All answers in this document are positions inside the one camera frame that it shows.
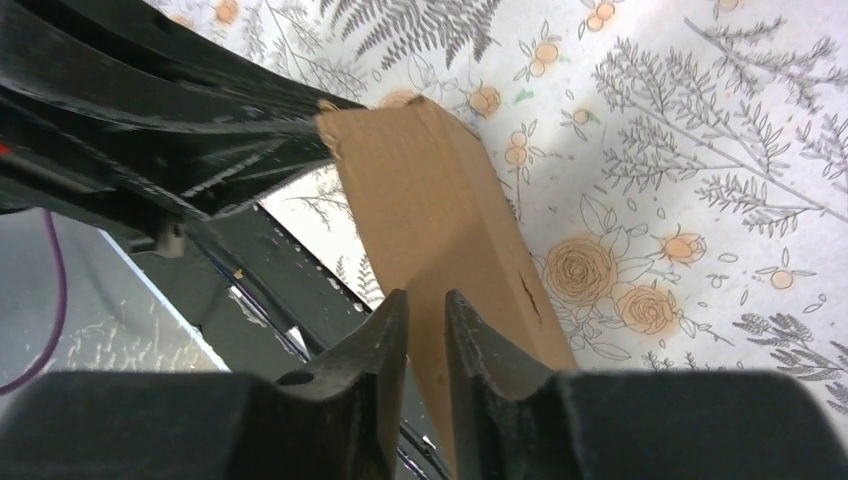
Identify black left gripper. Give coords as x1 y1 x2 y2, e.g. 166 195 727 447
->
1 1 359 232

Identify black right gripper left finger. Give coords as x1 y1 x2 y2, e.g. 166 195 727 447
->
1 290 409 479

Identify cardboard box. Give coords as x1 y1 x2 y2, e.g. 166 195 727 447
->
315 97 576 464

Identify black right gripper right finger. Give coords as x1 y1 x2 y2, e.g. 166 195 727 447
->
445 290 847 479

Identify floral patterned table mat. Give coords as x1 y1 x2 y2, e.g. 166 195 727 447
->
156 1 847 421

